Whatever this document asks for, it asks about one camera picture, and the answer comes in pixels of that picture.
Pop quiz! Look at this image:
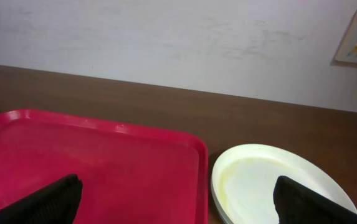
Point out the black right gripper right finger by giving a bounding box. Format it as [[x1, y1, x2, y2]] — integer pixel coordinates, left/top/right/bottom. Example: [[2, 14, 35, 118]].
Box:
[[273, 175, 357, 224]]

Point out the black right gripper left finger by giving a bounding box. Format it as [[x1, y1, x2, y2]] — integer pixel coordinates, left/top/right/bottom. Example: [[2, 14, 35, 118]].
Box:
[[0, 174, 83, 224]]

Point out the cream round plate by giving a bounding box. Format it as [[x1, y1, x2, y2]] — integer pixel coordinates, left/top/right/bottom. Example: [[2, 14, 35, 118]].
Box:
[[211, 144, 357, 224]]

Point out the red plastic tray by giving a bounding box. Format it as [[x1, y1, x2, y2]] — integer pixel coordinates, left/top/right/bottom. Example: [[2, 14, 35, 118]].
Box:
[[0, 110, 208, 223]]

